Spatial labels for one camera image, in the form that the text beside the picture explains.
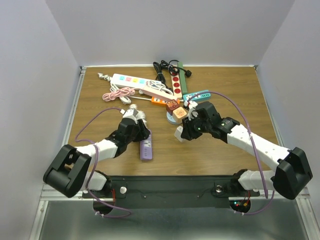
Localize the white cube adapter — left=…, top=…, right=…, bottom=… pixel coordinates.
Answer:
left=174, top=125, right=185, bottom=143

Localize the teal power strip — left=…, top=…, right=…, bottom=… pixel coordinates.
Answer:
left=182, top=90, right=211, bottom=102

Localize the orange power strip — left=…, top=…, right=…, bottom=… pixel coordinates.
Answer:
left=151, top=97, right=167, bottom=107

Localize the black power cable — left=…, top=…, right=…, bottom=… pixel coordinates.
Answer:
left=152, top=59, right=193, bottom=81

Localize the dark red cube socket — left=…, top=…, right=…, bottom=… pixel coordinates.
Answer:
left=166, top=99, right=180, bottom=115

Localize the pink braided cable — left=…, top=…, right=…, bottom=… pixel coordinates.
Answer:
left=102, top=86, right=136, bottom=103

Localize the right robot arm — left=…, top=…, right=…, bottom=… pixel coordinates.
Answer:
left=175, top=101, right=313, bottom=200

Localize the cream red-outlet power strip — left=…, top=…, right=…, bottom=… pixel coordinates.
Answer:
left=169, top=71, right=183, bottom=100

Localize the peach cube socket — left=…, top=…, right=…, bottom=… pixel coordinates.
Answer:
left=172, top=107, right=188, bottom=123

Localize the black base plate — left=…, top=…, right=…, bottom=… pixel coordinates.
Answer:
left=93, top=175, right=248, bottom=210

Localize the light blue round socket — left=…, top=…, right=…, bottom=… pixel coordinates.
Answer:
left=166, top=112, right=184, bottom=125

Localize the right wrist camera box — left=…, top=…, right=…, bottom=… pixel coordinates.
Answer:
left=183, top=101, right=198, bottom=121

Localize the green power strip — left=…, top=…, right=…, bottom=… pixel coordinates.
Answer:
left=177, top=61, right=188, bottom=95

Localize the right aluminium frame rail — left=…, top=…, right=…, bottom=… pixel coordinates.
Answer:
left=247, top=179, right=310, bottom=200

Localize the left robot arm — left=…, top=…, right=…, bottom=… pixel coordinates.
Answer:
left=43, top=118, right=150, bottom=198

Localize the purple power strip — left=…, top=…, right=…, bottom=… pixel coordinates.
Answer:
left=140, top=133, right=153, bottom=161

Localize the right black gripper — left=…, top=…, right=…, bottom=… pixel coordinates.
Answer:
left=180, top=112, right=211, bottom=141

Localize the white power cable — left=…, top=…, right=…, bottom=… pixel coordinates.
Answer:
left=134, top=109, right=148, bottom=128

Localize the pink power strip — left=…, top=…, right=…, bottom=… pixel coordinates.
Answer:
left=141, top=80, right=178, bottom=102

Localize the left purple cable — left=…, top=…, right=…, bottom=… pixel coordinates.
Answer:
left=74, top=107, right=132, bottom=219

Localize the white multicolour power strip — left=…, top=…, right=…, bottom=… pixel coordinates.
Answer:
left=110, top=73, right=151, bottom=89

